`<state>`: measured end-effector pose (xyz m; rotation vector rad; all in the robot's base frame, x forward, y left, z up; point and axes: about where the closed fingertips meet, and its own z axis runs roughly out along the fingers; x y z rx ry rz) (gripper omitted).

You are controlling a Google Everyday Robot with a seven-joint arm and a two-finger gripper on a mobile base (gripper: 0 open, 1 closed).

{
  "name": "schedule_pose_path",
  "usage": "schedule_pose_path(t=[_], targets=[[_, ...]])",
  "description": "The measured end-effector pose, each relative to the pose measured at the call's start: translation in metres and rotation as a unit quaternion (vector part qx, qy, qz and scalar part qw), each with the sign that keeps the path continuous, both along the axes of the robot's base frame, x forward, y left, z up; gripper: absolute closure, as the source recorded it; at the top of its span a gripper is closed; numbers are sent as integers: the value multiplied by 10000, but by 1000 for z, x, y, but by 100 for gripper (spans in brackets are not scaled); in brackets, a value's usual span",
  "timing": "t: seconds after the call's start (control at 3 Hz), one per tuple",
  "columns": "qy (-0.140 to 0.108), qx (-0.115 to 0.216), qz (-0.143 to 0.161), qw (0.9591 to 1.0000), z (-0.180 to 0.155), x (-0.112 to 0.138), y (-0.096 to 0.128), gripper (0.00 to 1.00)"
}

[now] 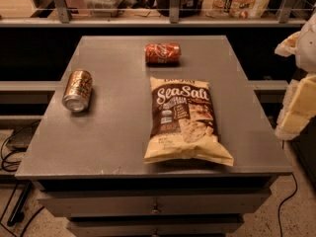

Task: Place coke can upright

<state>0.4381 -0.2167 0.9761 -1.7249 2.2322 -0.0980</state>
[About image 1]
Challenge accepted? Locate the clear plastic container on shelf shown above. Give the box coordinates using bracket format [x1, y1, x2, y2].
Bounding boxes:
[84, 0, 122, 18]

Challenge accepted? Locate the sea salt chips bag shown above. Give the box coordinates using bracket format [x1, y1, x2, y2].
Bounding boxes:
[144, 77, 234, 166]

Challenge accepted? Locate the colourful snack bag on shelf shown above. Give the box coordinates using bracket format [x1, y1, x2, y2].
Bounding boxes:
[206, 0, 270, 19]

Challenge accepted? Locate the gold soda can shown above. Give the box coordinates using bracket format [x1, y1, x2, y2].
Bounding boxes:
[62, 70, 93, 113]

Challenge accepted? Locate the metal shelf rail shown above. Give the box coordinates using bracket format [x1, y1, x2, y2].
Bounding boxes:
[0, 0, 315, 28]

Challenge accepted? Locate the black cables left floor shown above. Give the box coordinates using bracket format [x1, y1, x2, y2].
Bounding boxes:
[0, 120, 45, 237]

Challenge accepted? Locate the red coke can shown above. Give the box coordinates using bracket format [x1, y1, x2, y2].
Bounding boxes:
[145, 42, 182, 64]

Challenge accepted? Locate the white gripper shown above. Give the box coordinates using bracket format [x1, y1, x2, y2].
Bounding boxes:
[275, 14, 316, 140]

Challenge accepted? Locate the black cable right floor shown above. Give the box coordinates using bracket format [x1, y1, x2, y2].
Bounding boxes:
[276, 173, 298, 237]

